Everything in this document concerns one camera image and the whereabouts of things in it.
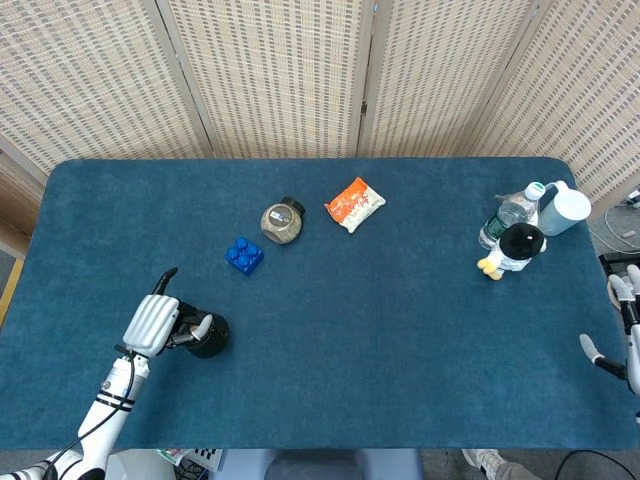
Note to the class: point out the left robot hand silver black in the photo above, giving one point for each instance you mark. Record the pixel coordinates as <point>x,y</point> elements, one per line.
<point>150,325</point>

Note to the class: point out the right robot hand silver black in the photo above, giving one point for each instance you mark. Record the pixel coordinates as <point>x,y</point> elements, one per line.
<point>636,345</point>

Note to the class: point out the small black kettle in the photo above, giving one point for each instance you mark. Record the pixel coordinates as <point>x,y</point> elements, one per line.
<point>217,341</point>

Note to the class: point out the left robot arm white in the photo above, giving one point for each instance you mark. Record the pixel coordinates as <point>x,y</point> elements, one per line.
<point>112,400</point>

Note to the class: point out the black floor device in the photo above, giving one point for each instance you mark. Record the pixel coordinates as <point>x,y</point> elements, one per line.
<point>612,260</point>

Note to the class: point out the blue toy building brick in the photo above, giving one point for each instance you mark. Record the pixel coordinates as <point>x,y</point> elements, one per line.
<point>244,257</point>

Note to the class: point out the green printed paper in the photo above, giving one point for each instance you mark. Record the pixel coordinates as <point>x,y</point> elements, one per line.
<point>175,455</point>

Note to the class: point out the white box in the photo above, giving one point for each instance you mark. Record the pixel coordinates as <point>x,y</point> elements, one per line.
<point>135,467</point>

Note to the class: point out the black white checkered board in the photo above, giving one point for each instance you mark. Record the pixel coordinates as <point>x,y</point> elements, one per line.
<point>207,457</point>

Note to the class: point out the pale blue plastic pitcher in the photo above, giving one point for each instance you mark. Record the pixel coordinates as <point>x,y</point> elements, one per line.
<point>565,211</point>

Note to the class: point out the penguin plush toy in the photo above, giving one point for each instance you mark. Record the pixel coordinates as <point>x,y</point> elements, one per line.
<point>520,245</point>

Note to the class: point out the round glass jar black lid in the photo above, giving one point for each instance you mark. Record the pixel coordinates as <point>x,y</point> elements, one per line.
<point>281,226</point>

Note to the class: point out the grey trouser leg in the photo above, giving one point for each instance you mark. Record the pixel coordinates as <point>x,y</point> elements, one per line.
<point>515,472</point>

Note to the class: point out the clear plastic water bottle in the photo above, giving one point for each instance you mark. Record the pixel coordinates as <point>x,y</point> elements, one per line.
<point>510,212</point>

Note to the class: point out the white sneaker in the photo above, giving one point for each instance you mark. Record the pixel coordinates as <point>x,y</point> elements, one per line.
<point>482,461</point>

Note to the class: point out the blue felt table cover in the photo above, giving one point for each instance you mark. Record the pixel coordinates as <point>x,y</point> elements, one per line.
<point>375,325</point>

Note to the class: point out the orange white snack packet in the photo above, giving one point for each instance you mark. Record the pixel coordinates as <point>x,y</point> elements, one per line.
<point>355,205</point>

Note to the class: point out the woven folding screen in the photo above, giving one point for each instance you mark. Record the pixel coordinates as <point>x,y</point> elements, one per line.
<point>275,75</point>

